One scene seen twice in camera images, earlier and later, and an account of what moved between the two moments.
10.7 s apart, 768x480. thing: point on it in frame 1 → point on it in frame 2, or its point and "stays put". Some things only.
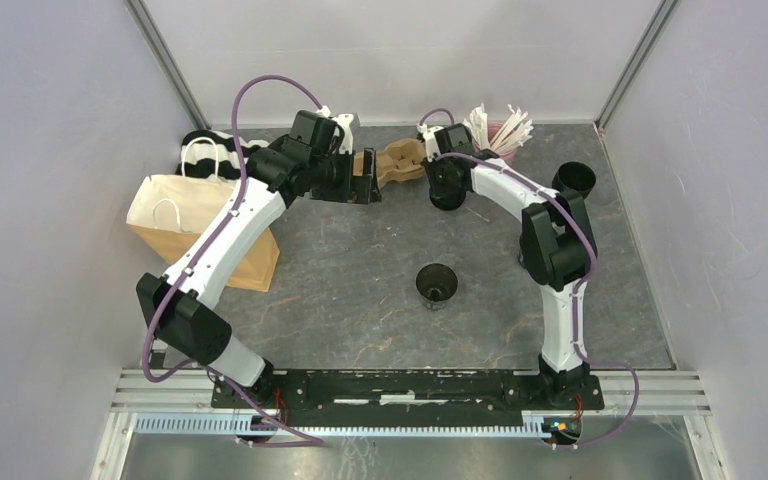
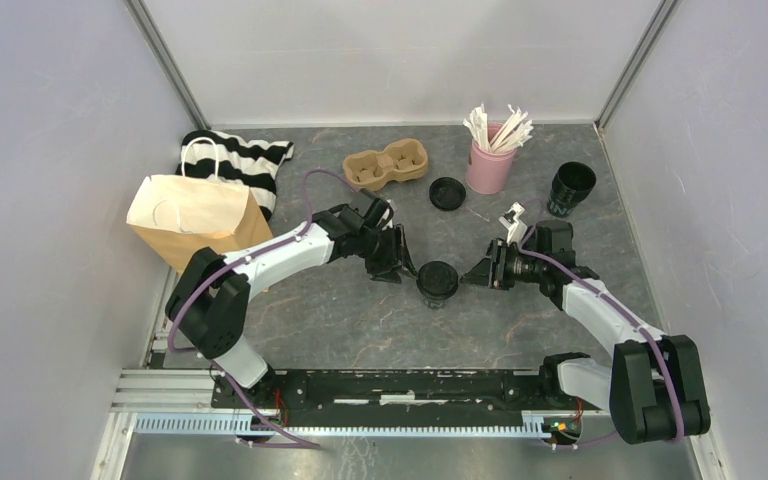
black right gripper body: [439, 178] → [513, 265]
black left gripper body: [332, 183] → [387, 253]
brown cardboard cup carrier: [400, 159] stays put
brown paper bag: [169, 214] stays put
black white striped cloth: [213, 153] stays put
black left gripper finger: [369, 164] → [406, 257]
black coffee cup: [574, 175] stays put
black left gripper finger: [365, 190] → [390, 276]
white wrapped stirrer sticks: [513, 130] stays put
